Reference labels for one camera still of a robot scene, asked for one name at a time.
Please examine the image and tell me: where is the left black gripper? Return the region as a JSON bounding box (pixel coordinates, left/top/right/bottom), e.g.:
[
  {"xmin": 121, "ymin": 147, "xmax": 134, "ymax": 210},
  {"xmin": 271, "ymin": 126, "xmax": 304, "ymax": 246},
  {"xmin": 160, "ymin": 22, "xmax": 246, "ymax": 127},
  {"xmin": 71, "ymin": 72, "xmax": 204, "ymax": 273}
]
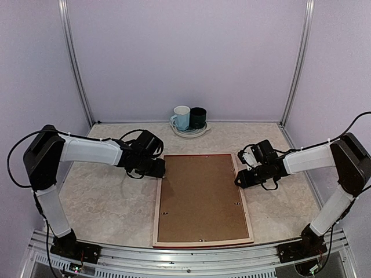
[{"xmin": 135, "ymin": 155, "xmax": 166, "ymax": 178}]

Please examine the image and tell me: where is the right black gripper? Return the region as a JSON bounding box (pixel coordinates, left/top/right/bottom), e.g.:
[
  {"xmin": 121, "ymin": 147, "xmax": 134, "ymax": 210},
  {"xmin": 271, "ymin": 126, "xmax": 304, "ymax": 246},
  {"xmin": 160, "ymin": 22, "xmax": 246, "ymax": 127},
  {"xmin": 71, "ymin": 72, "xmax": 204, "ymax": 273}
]
[{"xmin": 235, "ymin": 162, "xmax": 271, "ymax": 188}]

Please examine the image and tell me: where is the brown backing board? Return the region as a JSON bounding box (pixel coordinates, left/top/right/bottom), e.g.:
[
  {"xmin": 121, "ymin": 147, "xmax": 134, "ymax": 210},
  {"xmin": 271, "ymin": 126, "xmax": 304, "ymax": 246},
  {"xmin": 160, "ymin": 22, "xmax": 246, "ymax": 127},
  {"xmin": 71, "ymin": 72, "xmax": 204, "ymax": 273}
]
[{"xmin": 157, "ymin": 155, "xmax": 250, "ymax": 243}]

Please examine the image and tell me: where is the red and wood picture frame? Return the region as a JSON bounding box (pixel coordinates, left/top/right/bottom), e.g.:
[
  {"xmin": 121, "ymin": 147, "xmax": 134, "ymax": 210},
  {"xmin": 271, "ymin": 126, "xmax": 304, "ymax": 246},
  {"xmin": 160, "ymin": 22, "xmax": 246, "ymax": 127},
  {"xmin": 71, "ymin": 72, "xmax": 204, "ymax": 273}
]
[{"xmin": 152, "ymin": 153, "xmax": 255, "ymax": 248}]

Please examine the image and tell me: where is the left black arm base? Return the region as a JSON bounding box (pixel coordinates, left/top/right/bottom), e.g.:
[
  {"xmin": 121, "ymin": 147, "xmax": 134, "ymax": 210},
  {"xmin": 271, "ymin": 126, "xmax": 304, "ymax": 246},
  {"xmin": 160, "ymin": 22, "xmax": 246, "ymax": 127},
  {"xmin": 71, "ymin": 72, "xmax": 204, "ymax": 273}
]
[{"xmin": 50, "ymin": 230, "xmax": 101, "ymax": 264}]

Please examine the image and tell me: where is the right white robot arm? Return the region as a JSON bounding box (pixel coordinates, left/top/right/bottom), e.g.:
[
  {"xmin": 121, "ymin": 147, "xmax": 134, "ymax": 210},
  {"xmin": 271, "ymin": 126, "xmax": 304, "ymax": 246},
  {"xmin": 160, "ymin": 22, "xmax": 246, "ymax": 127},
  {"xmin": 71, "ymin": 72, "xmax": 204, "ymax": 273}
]
[{"xmin": 235, "ymin": 133, "xmax": 370, "ymax": 236}]

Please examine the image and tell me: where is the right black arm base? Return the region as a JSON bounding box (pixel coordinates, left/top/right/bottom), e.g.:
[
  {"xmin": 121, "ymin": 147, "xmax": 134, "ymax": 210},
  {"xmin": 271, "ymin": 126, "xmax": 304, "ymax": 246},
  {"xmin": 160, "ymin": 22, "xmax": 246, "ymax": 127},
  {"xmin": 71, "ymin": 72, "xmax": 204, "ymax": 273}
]
[{"xmin": 277, "ymin": 224, "xmax": 328, "ymax": 263}]

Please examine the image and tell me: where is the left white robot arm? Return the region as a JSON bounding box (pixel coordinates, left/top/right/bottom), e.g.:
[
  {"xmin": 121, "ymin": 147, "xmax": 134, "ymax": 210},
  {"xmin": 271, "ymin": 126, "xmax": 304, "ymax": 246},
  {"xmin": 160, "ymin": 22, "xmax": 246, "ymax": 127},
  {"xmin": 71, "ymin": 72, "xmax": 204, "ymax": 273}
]
[{"xmin": 23, "ymin": 125, "xmax": 166, "ymax": 258}]

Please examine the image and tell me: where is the light blue mug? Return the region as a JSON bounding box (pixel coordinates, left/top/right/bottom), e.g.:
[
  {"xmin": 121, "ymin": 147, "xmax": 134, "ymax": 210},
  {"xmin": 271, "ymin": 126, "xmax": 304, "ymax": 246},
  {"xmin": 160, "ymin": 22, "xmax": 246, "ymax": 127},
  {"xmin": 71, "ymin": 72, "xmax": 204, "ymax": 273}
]
[{"xmin": 170, "ymin": 105, "xmax": 191, "ymax": 131}]

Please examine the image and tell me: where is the white plate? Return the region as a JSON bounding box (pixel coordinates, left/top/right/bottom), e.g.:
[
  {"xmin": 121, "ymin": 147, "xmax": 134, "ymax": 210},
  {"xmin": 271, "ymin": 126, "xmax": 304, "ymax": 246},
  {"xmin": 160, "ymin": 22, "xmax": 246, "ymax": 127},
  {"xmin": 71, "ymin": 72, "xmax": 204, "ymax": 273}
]
[{"xmin": 169, "ymin": 121, "xmax": 211, "ymax": 139}]

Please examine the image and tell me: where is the dark green mug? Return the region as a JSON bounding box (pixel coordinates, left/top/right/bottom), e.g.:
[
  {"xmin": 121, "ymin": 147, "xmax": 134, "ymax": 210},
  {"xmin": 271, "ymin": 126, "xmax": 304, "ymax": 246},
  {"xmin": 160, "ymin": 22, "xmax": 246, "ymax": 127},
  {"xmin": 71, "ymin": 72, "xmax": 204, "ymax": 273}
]
[{"xmin": 190, "ymin": 107, "xmax": 207, "ymax": 129}]

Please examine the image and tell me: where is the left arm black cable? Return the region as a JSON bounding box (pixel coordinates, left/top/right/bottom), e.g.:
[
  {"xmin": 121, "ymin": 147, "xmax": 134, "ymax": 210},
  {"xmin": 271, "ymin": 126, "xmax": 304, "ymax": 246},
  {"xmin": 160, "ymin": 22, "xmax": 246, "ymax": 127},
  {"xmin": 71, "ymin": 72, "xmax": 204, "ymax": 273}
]
[{"xmin": 7, "ymin": 129, "xmax": 146, "ymax": 189}]

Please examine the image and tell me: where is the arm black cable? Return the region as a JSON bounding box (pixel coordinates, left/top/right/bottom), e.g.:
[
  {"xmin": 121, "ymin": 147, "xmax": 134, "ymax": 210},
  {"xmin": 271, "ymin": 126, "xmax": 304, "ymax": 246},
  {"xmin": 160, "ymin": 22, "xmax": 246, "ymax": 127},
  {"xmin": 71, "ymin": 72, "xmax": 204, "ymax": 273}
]
[
  {"xmin": 272, "ymin": 111, "xmax": 371, "ymax": 154},
  {"xmin": 7, "ymin": 129, "xmax": 146, "ymax": 189}
]

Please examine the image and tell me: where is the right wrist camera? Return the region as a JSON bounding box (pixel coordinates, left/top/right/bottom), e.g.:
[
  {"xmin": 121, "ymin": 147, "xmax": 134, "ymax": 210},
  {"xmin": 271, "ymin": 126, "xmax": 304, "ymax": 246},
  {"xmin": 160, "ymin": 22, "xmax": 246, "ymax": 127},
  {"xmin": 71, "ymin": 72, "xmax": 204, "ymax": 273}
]
[{"xmin": 237, "ymin": 148, "xmax": 257, "ymax": 170}]

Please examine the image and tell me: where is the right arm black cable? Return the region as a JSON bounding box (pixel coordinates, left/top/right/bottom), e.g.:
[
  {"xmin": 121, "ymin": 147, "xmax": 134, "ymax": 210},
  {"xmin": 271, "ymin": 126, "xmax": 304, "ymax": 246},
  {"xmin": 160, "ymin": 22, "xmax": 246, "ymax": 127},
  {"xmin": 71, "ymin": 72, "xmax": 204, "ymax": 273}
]
[{"xmin": 272, "ymin": 111, "xmax": 371, "ymax": 154}]

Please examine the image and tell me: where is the right aluminium corner post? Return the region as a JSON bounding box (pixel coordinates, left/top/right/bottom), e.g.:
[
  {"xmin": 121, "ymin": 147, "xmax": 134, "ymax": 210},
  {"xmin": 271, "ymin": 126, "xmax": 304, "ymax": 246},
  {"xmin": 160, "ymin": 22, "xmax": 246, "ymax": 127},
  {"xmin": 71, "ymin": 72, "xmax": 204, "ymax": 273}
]
[{"xmin": 280, "ymin": 0, "xmax": 315, "ymax": 129}]

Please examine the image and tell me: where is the aluminium corner post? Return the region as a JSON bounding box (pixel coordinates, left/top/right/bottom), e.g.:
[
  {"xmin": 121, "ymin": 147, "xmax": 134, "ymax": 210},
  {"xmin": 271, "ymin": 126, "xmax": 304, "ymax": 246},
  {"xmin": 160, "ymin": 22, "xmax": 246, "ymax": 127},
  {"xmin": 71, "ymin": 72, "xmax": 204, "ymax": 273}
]
[
  {"xmin": 57, "ymin": 0, "xmax": 94, "ymax": 127},
  {"xmin": 280, "ymin": 0, "xmax": 315, "ymax": 129}
]

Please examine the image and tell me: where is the left aluminium corner post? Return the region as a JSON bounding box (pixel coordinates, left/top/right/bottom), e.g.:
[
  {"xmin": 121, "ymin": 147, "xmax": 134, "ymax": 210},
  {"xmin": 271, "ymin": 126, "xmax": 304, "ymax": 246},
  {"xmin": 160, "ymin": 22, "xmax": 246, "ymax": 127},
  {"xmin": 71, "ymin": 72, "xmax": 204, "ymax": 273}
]
[{"xmin": 57, "ymin": 0, "xmax": 94, "ymax": 127}]

